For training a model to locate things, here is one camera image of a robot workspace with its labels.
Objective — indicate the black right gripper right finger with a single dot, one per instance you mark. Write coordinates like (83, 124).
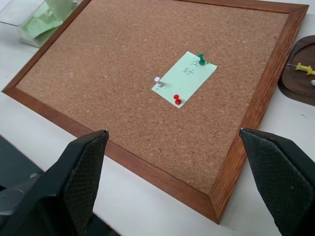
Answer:
(278, 177)

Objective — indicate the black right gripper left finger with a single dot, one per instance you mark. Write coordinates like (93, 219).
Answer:
(73, 177)

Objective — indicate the wood-framed cork board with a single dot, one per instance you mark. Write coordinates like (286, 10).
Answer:
(118, 81)

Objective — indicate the yellow push pin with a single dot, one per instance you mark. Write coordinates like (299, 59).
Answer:
(305, 68)

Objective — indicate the red push pin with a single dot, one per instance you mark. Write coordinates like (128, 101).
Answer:
(177, 99)

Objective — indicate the green paper note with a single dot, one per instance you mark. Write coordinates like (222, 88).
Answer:
(185, 79)

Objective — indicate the green push pin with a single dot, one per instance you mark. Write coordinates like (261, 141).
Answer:
(201, 59)

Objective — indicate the dark wooden tray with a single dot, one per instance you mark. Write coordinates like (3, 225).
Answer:
(299, 78)

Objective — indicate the light green paper sheet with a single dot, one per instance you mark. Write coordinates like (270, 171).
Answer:
(41, 22)

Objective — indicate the clear plastic box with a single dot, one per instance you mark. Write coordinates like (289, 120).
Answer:
(29, 19)

